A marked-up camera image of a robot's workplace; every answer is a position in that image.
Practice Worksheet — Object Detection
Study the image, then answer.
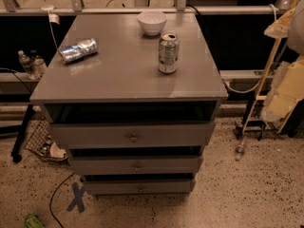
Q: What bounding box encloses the green crumpled wrapper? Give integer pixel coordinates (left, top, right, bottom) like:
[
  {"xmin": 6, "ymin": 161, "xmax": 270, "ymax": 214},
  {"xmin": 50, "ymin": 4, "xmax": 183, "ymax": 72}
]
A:
[{"xmin": 24, "ymin": 214, "xmax": 45, "ymax": 228}]

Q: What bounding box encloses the yellow frame stand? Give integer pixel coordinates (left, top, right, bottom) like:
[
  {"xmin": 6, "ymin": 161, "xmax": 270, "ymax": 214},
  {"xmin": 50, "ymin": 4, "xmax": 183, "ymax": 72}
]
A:
[{"xmin": 234, "ymin": 0, "xmax": 299, "ymax": 139}]

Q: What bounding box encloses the metal railing frame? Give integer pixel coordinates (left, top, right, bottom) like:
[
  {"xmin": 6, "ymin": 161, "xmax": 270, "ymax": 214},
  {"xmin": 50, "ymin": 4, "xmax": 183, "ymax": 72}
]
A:
[{"xmin": 0, "ymin": 0, "xmax": 304, "ymax": 17}]

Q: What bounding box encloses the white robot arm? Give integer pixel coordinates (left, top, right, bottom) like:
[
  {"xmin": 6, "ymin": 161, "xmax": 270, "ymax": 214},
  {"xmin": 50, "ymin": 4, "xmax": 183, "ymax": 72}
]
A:
[{"xmin": 261, "ymin": 0, "xmax": 304, "ymax": 122}]

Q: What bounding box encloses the grey middle drawer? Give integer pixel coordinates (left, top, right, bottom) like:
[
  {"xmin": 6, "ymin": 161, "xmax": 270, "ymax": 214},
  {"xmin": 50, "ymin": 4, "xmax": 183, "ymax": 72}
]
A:
[{"xmin": 68, "ymin": 156, "xmax": 202, "ymax": 176}]

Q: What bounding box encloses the grey drawer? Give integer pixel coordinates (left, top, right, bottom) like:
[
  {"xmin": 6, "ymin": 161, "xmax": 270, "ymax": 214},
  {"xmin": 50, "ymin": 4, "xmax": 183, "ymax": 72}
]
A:
[
  {"xmin": 68, "ymin": 156, "xmax": 202, "ymax": 176},
  {"xmin": 48, "ymin": 122, "xmax": 215, "ymax": 149},
  {"xmin": 84, "ymin": 179, "xmax": 196, "ymax": 196}
]

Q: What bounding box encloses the black tripod leg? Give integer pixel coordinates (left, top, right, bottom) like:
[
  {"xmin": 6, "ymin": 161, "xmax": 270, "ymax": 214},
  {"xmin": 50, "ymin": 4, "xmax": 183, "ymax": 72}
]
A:
[{"xmin": 10, "ymin": 104, "xmax": 34, "ymax": 163}]

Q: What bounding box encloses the upright green soda can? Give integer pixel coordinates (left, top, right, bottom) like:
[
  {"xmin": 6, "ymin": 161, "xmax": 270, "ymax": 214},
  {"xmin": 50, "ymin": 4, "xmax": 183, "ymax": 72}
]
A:
[{"xmin": 159, "ymin": 32, "xmax": 180, "ymax": 74}]

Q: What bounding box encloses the grey drawer cabinet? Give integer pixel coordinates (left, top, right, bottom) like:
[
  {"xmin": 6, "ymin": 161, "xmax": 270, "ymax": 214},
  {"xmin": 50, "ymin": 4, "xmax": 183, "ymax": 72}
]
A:
[{"xmin": 30, "ymin": 13, "xmax": 227, "ymax": 182}]

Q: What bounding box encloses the blue tape cross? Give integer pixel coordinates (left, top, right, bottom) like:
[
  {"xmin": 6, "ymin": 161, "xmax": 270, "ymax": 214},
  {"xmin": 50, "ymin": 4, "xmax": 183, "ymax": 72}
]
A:
[{"xmin": 66, "ymin": 182, "xmax": 86, "ymax": 213}]

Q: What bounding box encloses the clear plastic water bottle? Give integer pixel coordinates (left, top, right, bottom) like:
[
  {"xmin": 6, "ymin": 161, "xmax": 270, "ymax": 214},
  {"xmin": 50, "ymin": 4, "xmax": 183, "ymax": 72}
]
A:
[{"xmin": 18, "ymin": 50, "xmax": 36, "ymax": 80}]

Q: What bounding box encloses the wire mesh basket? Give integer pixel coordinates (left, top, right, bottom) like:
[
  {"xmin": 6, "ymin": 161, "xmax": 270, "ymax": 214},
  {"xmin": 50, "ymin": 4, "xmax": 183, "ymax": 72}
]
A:
[{"xmin": 25, "ymin": 120, "xmax": 68, "ymax": 162}]

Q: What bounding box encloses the grey top drawer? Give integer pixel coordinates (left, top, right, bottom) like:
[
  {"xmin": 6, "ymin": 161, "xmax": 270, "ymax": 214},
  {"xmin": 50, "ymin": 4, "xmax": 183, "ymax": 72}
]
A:
[{"xmin": 48, "ymin": 122, "xmax": 215, "ymax": 149}]

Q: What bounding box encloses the white bowl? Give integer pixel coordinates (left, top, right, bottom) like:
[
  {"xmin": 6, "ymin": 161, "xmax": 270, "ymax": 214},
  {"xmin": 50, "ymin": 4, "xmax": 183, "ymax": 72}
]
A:
[{"xmin": 137, "ymin": 11, "xmax": 167, "ymax": 35}]

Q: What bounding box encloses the white lamp with cord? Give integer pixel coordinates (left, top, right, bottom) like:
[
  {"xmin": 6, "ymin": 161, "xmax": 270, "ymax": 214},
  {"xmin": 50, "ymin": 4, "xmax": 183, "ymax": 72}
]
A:
[{"xmin": 41, "ymin": 0, "xmax": 60, "ymax": 48}]

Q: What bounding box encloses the grey bottom drawer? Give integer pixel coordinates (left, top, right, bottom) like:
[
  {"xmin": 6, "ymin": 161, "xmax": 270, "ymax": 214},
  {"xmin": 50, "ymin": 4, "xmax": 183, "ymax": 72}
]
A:
[{"xmin": 84, "ymin": 179, "xmax": 196, "ymax": 196}]

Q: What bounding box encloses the crushed blue soda can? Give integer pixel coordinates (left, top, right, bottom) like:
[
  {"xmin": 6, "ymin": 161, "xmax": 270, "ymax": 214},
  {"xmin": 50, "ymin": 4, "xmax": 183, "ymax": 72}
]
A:
[{"xmin": 59, "ymin": 38, "xmax": 98, "ymax": 64}]

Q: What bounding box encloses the black floor cable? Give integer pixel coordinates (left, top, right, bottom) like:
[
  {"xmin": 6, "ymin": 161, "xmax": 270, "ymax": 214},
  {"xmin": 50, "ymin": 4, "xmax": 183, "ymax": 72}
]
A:
[{"xmin": 48, "ymin": 172, "xmax": 76, "ymax": 228}]

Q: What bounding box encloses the plastic bottle on floor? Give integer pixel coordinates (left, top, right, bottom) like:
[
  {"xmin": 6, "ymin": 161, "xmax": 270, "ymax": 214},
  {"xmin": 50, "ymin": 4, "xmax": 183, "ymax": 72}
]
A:
[{"xmin": 235, "ymin": 137, "xmax": 246, "ymax": 161}]

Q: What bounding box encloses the white cable on rail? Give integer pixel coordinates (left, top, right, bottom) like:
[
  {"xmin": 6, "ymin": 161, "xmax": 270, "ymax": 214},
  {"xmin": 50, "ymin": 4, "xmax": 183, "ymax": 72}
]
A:
[{"xmin": 223, "ymin": 3, "xmax": 278, "ymax": 95}]

